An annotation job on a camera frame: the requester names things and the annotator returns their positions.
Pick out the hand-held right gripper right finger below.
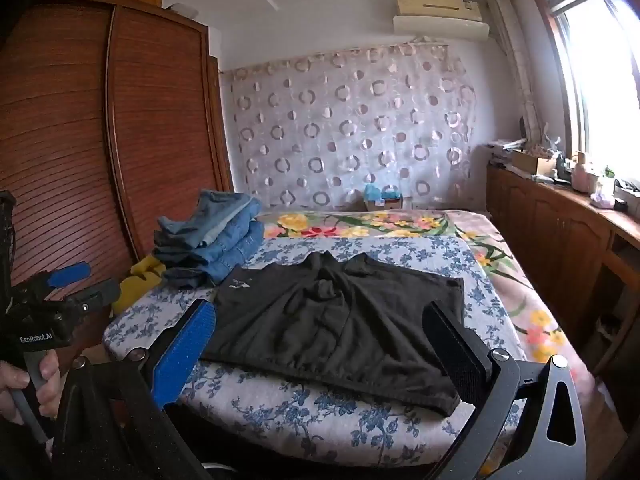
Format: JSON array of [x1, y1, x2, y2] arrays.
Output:
[[423, 302, 587, 480]]

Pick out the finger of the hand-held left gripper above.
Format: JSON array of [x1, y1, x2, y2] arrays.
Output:
[[46, 262, 92, 290], [74, 279, 122, 312]]

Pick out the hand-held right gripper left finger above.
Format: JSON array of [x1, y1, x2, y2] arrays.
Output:
[[52, 299, 217, 480]]

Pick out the black sweater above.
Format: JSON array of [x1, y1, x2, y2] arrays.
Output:
[[200, 251, 466, 417]]

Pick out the person's left hand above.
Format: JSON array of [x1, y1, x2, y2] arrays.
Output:
[[0, 350, 62, 426]]

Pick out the yellow cloth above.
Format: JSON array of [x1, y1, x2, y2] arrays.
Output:
[[111, 255, 168, 317]]

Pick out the dark blue jeans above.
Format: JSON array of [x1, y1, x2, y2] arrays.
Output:
[[162, 247, 251, 291]]

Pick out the flowered pink bedspread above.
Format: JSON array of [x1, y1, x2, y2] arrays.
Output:
[[260, 207, 603, 411]]

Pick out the blue denim jeans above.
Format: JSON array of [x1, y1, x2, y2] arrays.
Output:
[[197, 210, 266, 273]]

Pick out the light blue jeans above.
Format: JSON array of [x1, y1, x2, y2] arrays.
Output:
[[156, 188, 262, 252]]

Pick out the brown wooden wardrobe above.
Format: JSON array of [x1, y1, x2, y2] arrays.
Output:
[[0, 0, 236, 361]]

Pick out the blue floral table cover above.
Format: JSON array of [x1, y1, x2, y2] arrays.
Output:
[[102, 234, 518, 469]]

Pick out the wooden side cabinet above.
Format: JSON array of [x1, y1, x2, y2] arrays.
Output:
[[484, 164, 640, 411]]

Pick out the teal packet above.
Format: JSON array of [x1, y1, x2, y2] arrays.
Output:
[[361, 183, 384, 211]]

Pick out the cardboard box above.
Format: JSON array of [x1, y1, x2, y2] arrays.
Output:
[[510, 148, 559, 177]]

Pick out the stack of papers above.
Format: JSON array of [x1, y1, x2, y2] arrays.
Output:
[[487, 137, 529, 167]]

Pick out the pink white bottle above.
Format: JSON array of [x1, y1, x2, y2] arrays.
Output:
[[571, 152, 592, 192]]

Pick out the circle patterned curtain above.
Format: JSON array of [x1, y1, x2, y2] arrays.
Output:
[[219, 42, 477, 212]]

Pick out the wrapped air conditioner pipe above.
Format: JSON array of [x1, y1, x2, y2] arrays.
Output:
[[487, 0, 547, 153]]

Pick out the window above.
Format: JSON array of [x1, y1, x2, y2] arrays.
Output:
[[529, 0, 640, 187]]

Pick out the white air conditioner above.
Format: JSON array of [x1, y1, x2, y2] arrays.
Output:
[[392, 0, 491, 42]]

